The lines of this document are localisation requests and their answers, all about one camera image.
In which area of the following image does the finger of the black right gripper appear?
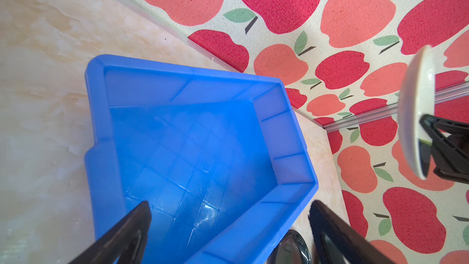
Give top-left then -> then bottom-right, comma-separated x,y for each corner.
420,114 -> 469,184

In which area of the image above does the black plate left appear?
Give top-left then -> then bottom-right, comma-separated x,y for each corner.
267,230 -> 312,264

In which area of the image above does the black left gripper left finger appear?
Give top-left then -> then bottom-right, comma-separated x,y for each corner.
71,201 -> 151,264

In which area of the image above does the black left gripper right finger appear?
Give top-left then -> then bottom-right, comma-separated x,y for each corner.
309,200 -> 393,264

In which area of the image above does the blue plastic bin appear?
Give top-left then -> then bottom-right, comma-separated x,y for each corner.
84,55 -> 318,264

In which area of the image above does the white plate with dark glaze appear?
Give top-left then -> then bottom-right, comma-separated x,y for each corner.
398,45 -> 436,180

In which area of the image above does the aluminium frame post right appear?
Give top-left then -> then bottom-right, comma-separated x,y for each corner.
323,82 -> 469,132

